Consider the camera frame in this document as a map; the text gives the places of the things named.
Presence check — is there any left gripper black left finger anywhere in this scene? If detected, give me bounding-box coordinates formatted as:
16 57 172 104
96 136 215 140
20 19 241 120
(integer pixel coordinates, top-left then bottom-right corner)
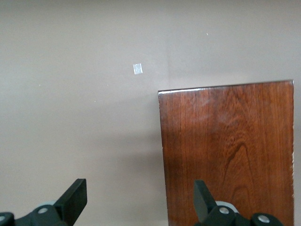
0 178 88 226

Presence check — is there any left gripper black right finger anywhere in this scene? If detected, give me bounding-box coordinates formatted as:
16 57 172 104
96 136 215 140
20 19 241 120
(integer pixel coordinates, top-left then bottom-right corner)
193 179 284 226

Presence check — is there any dark brown wooden cabinet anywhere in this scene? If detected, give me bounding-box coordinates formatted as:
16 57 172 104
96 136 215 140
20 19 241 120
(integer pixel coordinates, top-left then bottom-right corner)
157 80 295 226

